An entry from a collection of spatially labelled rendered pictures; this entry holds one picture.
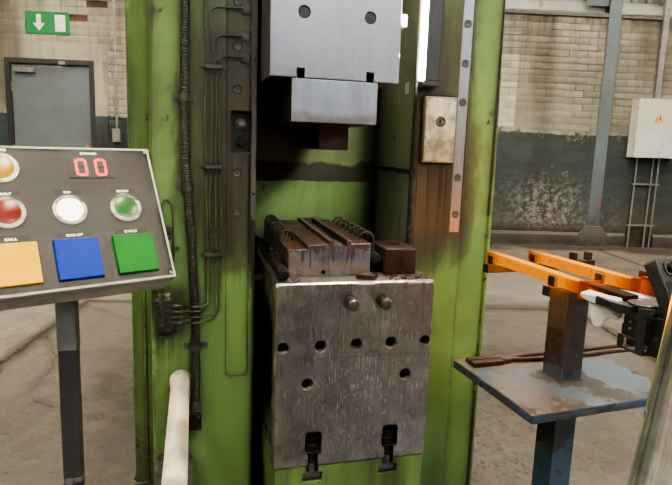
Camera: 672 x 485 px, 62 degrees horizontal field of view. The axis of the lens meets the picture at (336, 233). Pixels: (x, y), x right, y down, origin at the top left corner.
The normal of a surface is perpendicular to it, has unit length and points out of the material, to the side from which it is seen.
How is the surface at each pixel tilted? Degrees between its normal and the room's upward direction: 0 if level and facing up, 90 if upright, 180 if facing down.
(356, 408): 90
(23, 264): 60
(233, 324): 90
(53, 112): 90
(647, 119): 90
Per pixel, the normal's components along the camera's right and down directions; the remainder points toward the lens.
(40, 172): 0.56, -0.37
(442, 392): 0.25, 0.16
